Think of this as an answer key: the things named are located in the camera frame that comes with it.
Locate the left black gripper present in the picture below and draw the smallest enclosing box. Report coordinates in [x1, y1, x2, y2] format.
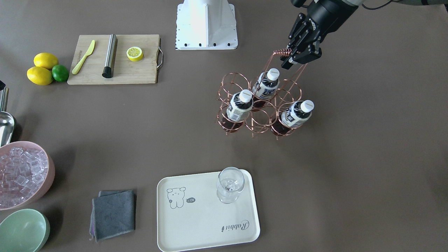
[281, 0, 359, 70]

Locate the copper wire bottle basket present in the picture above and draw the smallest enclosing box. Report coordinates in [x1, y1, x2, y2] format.
[215, 64, 307, 137]

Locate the tea bottle front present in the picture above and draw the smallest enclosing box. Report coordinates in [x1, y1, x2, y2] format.
[221, 89, 253, 133]
[271, 99, 315, 136]

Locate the tea bottle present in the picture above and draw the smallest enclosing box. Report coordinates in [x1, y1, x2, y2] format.
[271, 99, 315, 136]
[252, 68, 280, 110]
[221, 89, 253, 133]

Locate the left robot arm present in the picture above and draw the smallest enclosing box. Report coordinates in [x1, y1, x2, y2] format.
[281, 0, 448, 70]

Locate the tea bottle rear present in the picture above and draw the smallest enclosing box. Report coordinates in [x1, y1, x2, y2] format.
[252, 68, 280, 110]

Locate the clear wine glass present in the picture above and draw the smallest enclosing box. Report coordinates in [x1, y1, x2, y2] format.
[216, 167, 245, 204]

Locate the wooden cutting board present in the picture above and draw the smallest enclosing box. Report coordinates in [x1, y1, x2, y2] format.
[67, 34, 160, 85]

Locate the half lemon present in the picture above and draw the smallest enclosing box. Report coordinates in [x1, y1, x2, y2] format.
[126, 46, 144, 62]

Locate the steel cylinder muddler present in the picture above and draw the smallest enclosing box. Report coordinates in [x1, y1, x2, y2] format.
[102, 34, 118, 78]

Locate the cream rabbit tray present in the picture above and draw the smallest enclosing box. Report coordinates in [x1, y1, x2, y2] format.
[157, 170, 261, 252]

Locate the yellow plastic knife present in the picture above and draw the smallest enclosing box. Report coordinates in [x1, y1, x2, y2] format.
[72, 40, 96, 75]

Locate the green lime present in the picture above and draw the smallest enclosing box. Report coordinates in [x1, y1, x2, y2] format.
[51, 64, 69, 82]

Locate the grey folded cloth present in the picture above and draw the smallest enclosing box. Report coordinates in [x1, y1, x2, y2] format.
[89, 190, 136, 243]

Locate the upper whole lemon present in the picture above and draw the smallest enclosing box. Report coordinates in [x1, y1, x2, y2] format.
[33, 52, 59, 70]

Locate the whole lemon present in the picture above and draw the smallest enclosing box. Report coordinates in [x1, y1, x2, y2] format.
[27, 66, 54, 85]
[33, 52, 59, 70]

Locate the lower whole lemon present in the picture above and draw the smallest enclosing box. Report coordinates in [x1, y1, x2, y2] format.
[27, 66, 54, 85]

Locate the pink bowl of ice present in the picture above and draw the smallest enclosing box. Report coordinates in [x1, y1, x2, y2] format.
[0, 141, 55, 210]

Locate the steel ice scoop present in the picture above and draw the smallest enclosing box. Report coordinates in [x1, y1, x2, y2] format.
[0, 87, 15, 147]

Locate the green empty bowl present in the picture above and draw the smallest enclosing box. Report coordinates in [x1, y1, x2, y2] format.
[0, 209, 51, 252]

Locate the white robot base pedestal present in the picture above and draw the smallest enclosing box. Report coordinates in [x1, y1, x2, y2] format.
[175, 0, 238, 50]

